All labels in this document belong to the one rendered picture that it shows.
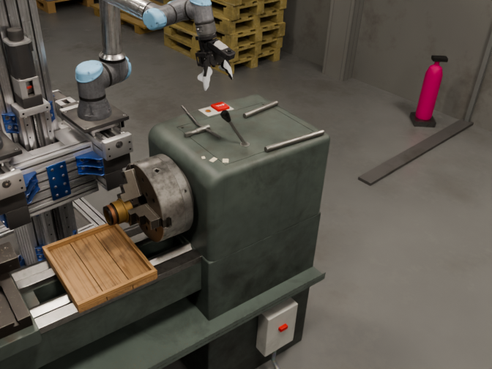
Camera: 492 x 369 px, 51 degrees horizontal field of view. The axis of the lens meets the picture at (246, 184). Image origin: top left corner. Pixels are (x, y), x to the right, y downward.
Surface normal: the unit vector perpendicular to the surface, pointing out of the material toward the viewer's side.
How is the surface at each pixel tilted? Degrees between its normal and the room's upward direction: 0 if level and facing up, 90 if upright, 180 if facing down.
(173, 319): 0
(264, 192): 90
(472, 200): 0
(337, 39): 90
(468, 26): 90
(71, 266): 0
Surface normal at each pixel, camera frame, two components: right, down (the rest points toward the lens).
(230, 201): 0.59, 0.47
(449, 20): -0.74, 0.35
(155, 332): 0.04, -0.83
